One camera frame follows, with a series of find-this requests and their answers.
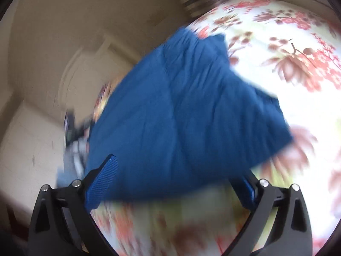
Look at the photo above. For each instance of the blue puffer jacket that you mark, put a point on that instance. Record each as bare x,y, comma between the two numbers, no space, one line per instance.
181,119

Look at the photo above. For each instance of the white headboard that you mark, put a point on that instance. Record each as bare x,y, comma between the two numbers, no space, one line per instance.
104,58

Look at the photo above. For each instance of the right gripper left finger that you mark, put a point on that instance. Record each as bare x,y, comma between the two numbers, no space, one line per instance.
48,231

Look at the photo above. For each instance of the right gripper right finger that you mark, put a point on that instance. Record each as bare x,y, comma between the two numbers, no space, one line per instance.
278,223

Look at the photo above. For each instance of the floral bed sheet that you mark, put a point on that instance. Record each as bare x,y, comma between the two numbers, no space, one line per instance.
291,53

